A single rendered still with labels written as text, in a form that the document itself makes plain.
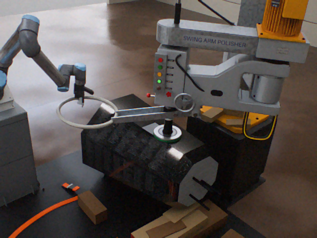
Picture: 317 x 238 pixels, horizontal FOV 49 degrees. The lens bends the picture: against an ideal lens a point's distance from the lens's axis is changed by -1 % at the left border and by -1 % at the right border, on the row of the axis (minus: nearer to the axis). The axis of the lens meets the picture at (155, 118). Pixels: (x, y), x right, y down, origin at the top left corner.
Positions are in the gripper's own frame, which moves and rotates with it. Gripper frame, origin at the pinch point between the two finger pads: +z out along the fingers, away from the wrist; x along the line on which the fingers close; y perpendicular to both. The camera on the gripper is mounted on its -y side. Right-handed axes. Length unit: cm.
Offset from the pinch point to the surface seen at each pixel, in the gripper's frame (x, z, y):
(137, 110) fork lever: 38, -14, -37
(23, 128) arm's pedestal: 3, 19, 50
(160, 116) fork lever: 57, -19, -48
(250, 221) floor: 92, 76, -135
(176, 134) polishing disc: 61, -4, -63
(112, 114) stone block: 10.0, 5.8, -23.8
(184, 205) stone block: 93, 40, -64
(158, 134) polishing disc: 58, -3, -49
